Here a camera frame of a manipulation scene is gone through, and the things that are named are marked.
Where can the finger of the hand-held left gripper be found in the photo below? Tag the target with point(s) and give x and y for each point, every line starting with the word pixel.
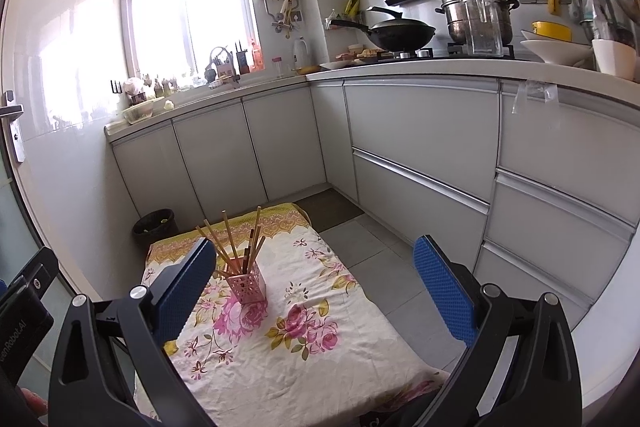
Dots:
pixel 2 292
pixel 37 274

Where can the pale green basin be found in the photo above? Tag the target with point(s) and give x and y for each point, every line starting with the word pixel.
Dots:
pixel 144 112

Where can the yellow bowl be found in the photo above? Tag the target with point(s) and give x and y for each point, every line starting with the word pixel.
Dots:
pixel 550 31

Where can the person's left hand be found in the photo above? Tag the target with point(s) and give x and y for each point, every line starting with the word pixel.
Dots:
pixel 34 403

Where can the dark floor mat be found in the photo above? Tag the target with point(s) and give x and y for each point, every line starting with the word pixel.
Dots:
pixel 332 209

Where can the plate of food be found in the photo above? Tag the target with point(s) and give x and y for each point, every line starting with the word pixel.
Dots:
pixel 372 53

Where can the stainless steel steamer pot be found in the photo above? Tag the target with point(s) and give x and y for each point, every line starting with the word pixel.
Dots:
pixel 450 12

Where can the pink perforated utensil holder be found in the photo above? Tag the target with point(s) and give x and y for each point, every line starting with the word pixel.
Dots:
pixel 247 289

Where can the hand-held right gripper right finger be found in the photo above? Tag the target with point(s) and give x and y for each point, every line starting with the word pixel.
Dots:
pixel 445 292

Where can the orange red packet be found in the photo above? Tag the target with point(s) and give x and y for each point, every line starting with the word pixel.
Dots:
pixel 257 57

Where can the black wok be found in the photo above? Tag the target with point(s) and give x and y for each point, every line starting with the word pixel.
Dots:
pixel 400 36

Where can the bundle of wooden chopsticks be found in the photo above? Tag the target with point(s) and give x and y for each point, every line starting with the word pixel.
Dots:
pixel 240 267

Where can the clear tape strip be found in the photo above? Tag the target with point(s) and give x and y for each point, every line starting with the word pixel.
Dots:
pixel 537 91

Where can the floral tablecloth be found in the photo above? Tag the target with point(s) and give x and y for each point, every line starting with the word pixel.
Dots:
pixel 300 357

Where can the clear jar with pink lid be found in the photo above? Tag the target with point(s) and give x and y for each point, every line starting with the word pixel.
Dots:
pixel 277 69

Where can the kitchen window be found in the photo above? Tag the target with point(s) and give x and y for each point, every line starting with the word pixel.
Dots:
pixel 200 7

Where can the yellow banana bunch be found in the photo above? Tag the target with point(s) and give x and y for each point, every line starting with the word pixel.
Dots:
pixel 352 4

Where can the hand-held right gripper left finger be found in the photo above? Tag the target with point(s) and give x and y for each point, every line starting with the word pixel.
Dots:
pixel 187 292

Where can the gas stove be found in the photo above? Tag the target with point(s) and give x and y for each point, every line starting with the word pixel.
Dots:
pixel 425 53

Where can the white cup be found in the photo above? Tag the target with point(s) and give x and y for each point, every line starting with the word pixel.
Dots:
pixel 614 57

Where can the black knife block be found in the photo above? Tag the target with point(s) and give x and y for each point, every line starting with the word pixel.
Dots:
pixel 242 59

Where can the white plastic jug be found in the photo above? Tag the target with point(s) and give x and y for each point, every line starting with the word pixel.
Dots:
pixel 300 54

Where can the dark woven trash bin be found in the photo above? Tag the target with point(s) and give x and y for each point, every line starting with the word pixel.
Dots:
pixel 155 232

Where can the clear plastic pitcher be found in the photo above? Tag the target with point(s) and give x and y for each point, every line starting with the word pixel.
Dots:
pixel 482 27

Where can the white stacked bowls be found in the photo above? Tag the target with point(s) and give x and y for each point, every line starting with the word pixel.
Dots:
pixel 555 52

